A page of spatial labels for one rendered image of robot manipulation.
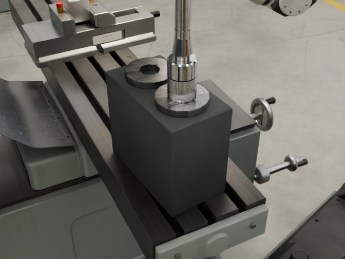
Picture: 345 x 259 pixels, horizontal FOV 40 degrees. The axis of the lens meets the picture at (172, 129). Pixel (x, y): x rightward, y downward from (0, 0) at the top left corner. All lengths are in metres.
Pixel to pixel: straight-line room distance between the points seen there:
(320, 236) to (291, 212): 0.88
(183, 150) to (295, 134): 1.91
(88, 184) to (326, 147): 1.61
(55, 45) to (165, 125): 0.63
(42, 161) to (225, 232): 0.50
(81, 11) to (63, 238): 0.60
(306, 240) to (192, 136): 0.64
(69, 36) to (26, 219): 0.48
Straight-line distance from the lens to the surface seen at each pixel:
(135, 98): 0.79
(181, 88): 0.74
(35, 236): 1.29
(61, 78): 1.23
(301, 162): 1.64
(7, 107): 1.20
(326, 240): 1.32
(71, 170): 1.19
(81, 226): 1.33
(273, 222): 2.14
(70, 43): 1.30
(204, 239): 0.84
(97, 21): 1.30
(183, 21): 0.70
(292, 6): 1.18
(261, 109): 1.60
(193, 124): 0.73
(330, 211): 1.40
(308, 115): 2.79
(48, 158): 1.16
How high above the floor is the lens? 1.56
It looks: 37 degrees down
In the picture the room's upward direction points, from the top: straight up
